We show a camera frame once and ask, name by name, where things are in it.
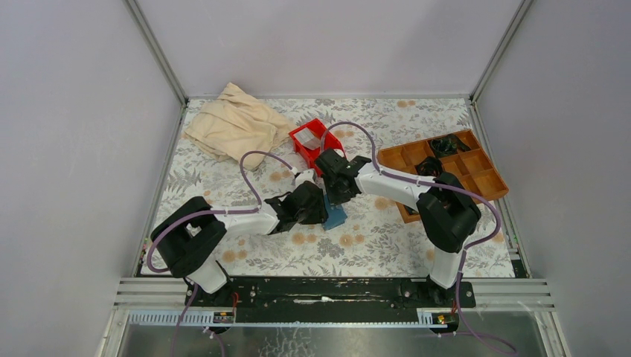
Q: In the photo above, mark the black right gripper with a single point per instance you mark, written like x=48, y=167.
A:
x=333, y=198

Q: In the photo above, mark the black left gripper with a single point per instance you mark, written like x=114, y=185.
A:
x=320, y=214

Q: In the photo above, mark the blue card holder wallet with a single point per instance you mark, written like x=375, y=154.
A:
x=336, y=215

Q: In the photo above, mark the red plastic bin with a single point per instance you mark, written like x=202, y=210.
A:
x=330, y=142

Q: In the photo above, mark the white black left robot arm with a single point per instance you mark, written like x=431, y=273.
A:
x=184, y=242

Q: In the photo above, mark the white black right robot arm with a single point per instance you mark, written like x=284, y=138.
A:
x=448, y=212

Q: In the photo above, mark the stack of credit cards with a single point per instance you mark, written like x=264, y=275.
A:
x=307, y=139

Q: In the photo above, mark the floral patterned table mat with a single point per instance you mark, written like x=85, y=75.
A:
x=374, y=241

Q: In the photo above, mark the beige crumpled cloth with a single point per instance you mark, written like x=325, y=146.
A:
x=236, y=123

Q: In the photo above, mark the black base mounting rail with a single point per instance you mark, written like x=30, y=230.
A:
x=332, y=300

